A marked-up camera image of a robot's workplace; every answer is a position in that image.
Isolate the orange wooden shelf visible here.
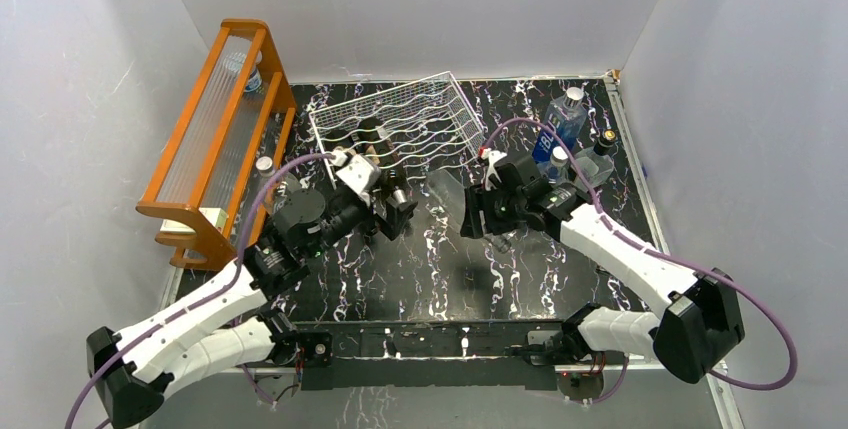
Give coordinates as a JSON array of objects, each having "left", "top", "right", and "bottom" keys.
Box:
[{"left": 136, "top": 19, "right": 298, "bottom": 271}]

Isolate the aluminium frame rail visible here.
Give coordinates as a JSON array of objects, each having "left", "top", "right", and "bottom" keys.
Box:
[{"left": 115, "top": 319, "right": 743, "bottom": 429}]

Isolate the square clear bottle black cap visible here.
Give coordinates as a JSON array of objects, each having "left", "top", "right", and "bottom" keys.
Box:
[{"left": 572, "top": 129, "right": 618, "bottom": 191}]

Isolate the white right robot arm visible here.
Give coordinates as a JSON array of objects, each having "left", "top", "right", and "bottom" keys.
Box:
[{"left": 460, "top": 149, "right": 745, "bottom": 384}]

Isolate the white wire wine rack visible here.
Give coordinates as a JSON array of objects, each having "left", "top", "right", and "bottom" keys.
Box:
[{"left": 307, "top": 71, "right": 486, "bottom": 181}]

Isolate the clear bottle silver cap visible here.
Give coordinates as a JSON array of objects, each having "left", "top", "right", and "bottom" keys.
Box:
[{"left": 255, "top": 156, "right": 301, "bottom": 215}]

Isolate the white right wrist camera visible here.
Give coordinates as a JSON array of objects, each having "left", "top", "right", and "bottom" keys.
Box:
[{"left": 479, "top": 147, "right": 508, "bottom": 191}]

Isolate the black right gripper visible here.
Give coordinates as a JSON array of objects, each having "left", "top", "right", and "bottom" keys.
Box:
[{"left": 459, "top": 181, "right": 525, "bottom": 240}]

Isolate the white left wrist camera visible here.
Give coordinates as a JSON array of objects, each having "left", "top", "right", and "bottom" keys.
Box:
[{"left": 330, "top": 149, "right": 381, "bottom": 206}]

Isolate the round clear bottle white cap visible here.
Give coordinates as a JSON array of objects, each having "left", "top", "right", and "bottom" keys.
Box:
[{"left": 544, "top": 145, "right": 570, "bottom": 185}]

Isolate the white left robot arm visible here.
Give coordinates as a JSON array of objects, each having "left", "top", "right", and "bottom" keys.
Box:
[{"left": 86, "top": 187, "right": 417, "bottom": 428}]

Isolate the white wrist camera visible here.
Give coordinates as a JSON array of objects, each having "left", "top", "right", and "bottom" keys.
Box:
[
  {"left": 479, "top": 147, "right": 508, "bottom": 191},
  {"left": 330, "top": 149, "right": 381, "bottom": 206}
]

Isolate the dark wine bottle brown label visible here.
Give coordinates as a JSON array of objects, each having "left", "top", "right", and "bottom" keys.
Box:
[{"left": 357, "top": 116, "right": 409, "bottom": 205}]

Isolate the plastic water bottle on shelf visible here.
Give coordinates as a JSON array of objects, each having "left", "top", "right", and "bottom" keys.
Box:
[{"left": 223, "top": 52, "right": 263, "bottom": 95}]

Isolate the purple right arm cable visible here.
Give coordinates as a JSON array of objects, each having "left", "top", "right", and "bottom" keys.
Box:
[{"left": 480, "top": 117, "right": 800, "bottom": 391}]

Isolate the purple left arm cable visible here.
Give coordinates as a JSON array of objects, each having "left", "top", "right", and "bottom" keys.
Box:
[{"left": 62, "top": 150, "right": 349, "bottom": 429}]

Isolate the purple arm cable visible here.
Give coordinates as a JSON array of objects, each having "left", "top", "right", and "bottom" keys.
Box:
[
  {"left": 62, "top": 150, "right": 349, "bottom": 429},
  {"left": 480, "top": 117, "right": 800, "bottom": 391}
]

